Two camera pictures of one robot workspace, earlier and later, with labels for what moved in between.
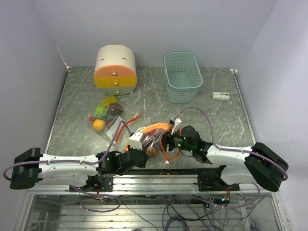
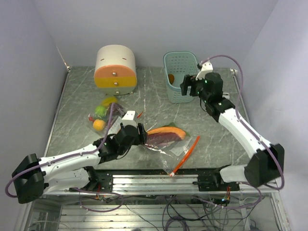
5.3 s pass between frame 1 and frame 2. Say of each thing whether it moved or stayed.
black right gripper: moved
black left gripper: moved
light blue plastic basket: stayed
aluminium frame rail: stayed
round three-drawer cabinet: stayed
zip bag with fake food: moved
